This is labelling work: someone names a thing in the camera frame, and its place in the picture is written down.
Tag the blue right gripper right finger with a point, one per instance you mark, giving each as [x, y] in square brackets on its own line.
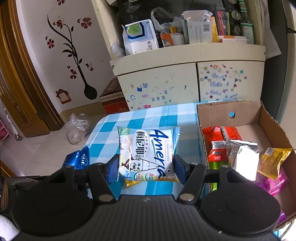
[182, 169]

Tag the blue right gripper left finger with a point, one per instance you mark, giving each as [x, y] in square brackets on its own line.
[111, 169]

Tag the yellow orange snack packet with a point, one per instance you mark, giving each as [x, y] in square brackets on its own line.
[130, 183]

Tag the green snack packet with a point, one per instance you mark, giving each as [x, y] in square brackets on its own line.
[214, 178]

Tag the blue foil snack packet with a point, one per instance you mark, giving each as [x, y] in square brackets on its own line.
[79, 159]

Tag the white Ameria snack packet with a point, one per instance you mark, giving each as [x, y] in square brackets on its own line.
[147, 155]

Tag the red orange snack packet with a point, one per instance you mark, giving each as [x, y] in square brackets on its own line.
[218, 138]

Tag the silver foil snack packet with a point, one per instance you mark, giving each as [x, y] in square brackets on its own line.
[243, 157]

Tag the pink snack packet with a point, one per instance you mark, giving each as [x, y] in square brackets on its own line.
[273, 187]

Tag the white gloved left hand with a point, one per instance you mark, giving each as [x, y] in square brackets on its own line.
[8, 230]

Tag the clear plastic bag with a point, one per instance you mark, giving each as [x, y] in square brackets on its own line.
[77, 128]

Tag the dark red gift box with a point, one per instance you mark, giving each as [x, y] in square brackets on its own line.
[113, 99]

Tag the brown cardboard box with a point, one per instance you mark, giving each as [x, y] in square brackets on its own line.
[255, 124]

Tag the cream cabinet with stickers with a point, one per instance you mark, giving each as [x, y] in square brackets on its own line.
[184, 73]

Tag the white blue carton box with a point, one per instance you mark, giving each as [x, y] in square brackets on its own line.
[139, 37]

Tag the white open cardboard box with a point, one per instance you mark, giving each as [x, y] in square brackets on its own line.
[199, 26]

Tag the green glass bottle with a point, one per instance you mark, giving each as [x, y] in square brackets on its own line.
[246, 25]

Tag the red house switch sticker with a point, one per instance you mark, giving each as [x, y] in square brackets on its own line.
[63, 96]

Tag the wooden door frame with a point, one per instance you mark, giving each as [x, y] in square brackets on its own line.
[22, 92]

